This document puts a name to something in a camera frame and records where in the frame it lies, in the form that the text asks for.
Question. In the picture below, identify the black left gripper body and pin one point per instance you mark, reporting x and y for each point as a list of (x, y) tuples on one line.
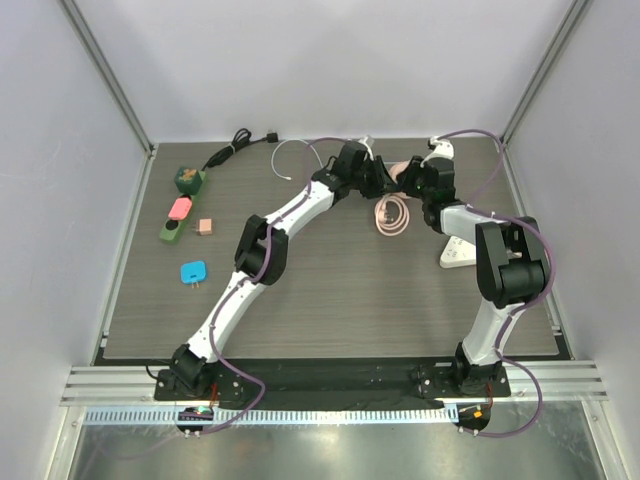
[(362, 179)]

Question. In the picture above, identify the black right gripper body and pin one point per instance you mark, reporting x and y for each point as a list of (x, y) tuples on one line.
[(413, 177)]

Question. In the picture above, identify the round pink power socket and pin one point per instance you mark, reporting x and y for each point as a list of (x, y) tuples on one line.
[(396, 169)]

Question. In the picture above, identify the white triangular power strip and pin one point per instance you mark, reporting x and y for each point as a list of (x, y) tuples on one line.
[(457, 253)]

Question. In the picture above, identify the dusty pink usb charger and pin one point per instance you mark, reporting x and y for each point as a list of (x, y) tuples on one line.
[(204, 227)]

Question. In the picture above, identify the blue plug adapter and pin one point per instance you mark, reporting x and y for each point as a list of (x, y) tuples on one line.
[(193, 273)]

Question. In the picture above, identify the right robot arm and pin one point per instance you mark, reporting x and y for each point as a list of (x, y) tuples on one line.
[(512, 267)]

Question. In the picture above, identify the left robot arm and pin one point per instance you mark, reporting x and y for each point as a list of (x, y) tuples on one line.
[(261, 258)]

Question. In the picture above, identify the dark green cube adapter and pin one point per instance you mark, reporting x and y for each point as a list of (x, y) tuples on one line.
[(188, 180)]

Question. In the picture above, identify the green power strip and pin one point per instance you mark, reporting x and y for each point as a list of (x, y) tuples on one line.
[(171, 231)]

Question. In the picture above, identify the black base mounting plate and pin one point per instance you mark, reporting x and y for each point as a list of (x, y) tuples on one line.
[(313, 384)]

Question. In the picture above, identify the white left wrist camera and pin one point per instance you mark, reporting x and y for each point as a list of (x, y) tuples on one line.
[(367, 141)]

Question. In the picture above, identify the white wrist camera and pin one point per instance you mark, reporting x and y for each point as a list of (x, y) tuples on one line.
[(367, 141), (440, 148)]

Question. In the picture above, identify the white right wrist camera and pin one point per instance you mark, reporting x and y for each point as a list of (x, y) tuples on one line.
[(440, 148)]

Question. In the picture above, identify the right aluminium frame post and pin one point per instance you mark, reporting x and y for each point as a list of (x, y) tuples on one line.
[(560, 39)]

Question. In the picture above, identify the aluminium frame post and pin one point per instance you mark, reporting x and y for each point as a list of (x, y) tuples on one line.
[(96, 55), (560, 39)]

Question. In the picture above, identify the aluminium front rail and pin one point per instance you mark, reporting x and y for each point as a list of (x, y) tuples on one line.
[(560, 380)]

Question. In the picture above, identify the slotted cable duct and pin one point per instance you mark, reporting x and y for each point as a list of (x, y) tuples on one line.
[(199, 415)]

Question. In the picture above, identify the left aluminium frame post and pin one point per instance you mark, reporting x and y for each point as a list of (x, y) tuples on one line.
[(96, 55)]

